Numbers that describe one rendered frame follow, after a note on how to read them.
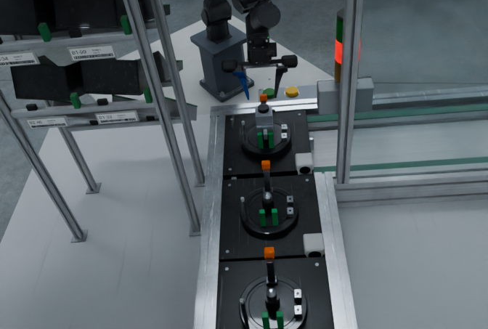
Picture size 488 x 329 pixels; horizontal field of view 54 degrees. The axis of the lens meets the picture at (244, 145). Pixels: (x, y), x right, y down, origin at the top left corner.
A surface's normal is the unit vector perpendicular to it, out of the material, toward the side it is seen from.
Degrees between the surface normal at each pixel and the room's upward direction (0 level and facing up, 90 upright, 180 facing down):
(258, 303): 0
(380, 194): 90
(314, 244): 0
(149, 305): 0
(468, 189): 90
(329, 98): 90
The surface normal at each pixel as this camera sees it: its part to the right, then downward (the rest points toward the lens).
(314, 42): -0.10, -0.71
